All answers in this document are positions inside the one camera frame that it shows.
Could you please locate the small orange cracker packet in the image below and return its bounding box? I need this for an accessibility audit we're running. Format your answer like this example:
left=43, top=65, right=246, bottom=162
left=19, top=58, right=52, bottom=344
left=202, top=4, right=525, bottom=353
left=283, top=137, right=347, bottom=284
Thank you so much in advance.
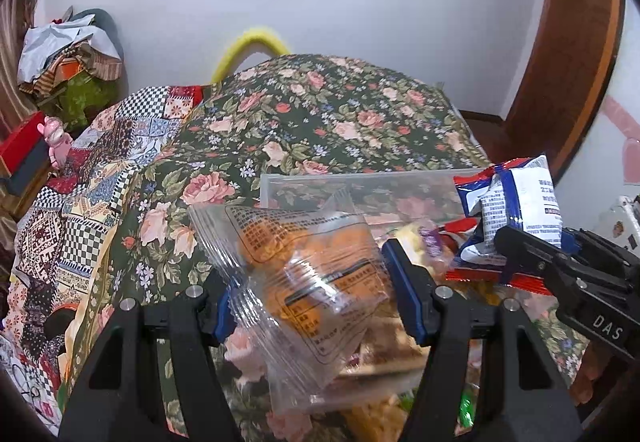
left=345, top=402, right=416, bottom=442

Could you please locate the patchwork quilt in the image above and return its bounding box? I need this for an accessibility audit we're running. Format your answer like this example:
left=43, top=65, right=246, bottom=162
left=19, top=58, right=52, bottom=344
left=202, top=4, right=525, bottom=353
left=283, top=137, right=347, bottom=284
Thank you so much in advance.
left=0, top=84, right=206, bottom=438

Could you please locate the clear orange cracker packet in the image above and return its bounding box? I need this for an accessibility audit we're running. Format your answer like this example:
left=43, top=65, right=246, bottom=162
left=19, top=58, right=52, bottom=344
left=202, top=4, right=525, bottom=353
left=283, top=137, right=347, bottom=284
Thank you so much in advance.
left=189, top=187, right=396, bottom=415

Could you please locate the long brown bread packet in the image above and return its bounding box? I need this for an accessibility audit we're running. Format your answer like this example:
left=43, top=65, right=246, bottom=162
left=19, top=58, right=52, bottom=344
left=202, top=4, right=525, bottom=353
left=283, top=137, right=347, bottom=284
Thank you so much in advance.
left=320, top=317, right=431, bottom=403

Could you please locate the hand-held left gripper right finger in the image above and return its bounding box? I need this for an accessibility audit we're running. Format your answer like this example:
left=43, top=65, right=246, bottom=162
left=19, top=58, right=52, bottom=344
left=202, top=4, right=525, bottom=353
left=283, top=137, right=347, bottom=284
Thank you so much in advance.
left=382, top=238, right=583, bottom=442

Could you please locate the purple label cracker packet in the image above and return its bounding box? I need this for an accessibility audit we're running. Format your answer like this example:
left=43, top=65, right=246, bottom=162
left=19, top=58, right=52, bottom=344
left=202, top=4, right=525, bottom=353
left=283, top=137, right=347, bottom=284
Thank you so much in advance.
left=417, top=222, right=446, bottom=267

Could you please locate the clear plastic storage box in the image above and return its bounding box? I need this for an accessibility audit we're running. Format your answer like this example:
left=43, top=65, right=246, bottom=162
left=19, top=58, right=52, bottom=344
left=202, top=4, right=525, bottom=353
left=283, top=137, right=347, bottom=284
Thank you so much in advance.
left=259, top=168, right=501, bottom=303

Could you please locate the pink plush toy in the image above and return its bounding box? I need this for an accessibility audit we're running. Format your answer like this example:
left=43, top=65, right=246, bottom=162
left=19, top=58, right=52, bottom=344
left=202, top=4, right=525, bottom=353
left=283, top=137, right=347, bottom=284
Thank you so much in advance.
left=42, top=117, right=73, bottom=167

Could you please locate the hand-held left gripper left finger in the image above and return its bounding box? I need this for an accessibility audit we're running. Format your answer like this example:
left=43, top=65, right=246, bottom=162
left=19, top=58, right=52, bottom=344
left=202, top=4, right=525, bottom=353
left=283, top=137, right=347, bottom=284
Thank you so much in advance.
left=59, top=267, right=241, bottom=442

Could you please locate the teal cushion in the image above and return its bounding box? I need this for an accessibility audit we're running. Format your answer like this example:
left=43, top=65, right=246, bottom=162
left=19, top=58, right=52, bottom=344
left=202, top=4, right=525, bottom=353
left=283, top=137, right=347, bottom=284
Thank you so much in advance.
left=70, top=9, right=125, bottom=65

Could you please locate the red box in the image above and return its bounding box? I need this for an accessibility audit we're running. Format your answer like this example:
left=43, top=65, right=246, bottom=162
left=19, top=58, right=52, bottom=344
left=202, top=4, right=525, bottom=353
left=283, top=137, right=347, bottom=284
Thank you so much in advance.
left=0, top=112, right=48, bottom=177

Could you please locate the dark grey box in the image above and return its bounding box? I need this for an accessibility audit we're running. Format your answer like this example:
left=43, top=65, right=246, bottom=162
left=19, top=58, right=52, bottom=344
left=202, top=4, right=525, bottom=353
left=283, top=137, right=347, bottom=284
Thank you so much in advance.
left=7, top=142, right=51, bottom=195

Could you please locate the pink wall decal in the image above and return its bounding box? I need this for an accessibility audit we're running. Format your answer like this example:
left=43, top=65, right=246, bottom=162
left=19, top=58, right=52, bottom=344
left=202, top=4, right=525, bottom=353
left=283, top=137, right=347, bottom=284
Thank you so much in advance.
left=600, top=94, right=640, bottom=183

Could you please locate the white stickered appliance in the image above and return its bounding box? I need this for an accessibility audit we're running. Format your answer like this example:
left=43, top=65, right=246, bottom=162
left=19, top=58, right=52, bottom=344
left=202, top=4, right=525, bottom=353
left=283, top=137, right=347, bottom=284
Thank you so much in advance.
left=595, top=194, right=640, bottom=253

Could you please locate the person's right hand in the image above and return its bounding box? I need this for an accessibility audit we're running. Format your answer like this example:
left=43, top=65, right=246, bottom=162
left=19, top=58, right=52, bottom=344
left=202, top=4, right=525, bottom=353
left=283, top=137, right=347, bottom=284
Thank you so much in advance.
left=570, top=342, right=621, bottom=405

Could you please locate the green candy packet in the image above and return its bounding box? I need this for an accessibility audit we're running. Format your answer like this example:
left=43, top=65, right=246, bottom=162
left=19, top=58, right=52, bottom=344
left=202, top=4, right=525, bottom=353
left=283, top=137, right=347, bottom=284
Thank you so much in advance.
left=457, top=392, right=476, bottom=433

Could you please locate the wooden wardrobe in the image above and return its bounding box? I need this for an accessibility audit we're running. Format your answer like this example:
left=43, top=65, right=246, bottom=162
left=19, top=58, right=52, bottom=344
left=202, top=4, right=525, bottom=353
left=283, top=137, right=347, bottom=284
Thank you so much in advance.
left=457, top=0, right=626, bottom=183

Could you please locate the green printed bag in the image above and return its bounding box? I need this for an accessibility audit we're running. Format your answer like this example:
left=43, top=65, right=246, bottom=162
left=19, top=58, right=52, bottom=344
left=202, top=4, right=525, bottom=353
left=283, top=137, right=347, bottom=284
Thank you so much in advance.
left=50, top=72, right=121, bottom=130

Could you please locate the striped brown curtain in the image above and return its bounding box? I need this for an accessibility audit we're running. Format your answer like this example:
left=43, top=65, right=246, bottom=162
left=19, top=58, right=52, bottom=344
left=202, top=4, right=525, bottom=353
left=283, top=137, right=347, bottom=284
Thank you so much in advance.
left=0, top=0, right=48, bottom=143

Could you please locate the yellow padded rail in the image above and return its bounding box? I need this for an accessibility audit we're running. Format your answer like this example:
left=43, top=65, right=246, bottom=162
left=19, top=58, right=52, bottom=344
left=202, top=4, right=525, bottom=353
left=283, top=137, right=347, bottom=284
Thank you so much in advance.
left=210, top=26, right=291, bottom=85

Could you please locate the striped patterned cloth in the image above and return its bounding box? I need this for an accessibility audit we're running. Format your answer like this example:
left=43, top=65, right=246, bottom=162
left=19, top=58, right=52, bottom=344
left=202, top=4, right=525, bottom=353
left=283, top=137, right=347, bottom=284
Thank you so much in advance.
left=20, top=49, right=123, bottom=95

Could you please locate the pile of clothes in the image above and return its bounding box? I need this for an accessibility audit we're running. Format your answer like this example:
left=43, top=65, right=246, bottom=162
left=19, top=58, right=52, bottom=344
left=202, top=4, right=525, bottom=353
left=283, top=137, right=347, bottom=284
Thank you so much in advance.
left=19, top=19, right=121, bottom=82

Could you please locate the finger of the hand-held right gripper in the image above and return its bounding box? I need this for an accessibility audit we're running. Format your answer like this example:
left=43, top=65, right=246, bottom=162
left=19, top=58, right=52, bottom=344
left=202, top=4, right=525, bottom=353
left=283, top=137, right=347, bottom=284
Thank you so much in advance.
left=492, top=226, right=581, bottom=283
left=560, top=228, right=640, bottom=267

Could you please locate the floral blanket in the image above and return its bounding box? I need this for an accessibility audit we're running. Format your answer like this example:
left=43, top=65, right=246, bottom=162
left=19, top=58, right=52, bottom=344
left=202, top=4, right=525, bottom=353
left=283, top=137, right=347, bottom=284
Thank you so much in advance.
left=65, top=52, right=591, bottom=442

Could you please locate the blue white snack packet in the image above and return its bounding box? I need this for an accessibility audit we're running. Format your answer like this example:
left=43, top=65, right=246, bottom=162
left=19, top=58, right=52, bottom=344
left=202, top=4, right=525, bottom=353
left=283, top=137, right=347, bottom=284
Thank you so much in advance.
left=452, top=154, right=565, bottom=267

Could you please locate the red snack packet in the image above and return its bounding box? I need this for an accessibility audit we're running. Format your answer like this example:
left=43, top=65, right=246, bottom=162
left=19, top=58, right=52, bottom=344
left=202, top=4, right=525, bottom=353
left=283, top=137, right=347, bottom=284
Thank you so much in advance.
left=445, top=217, right=556, bottom=297

